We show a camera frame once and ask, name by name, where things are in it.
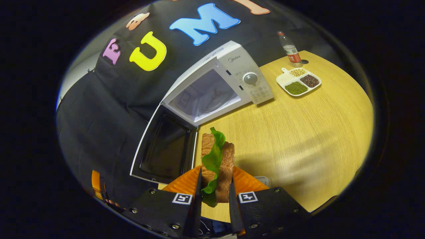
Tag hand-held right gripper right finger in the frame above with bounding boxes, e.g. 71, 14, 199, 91
228, 166, 311, 239

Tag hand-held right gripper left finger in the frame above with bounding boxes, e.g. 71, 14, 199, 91
123, 165, 203, 239

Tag sandwich with green lettuce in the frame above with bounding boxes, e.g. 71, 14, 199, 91
200, 127, 235, 208

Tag white microwave oven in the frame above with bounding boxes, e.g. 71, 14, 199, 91
130, 40, 274, 185

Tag white rectangular plate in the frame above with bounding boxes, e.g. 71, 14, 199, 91
254, 176, 273, 188

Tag pile of green beans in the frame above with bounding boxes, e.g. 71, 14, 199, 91
285, 82, 308, 95

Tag white divided tray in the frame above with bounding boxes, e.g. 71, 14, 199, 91
276, 67, 322, 97

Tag pile of dark red beans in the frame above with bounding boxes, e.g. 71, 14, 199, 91
300, 74, 320, 88

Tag red label plastic bottle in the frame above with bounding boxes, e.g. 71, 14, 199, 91
277, 31, 303, 68

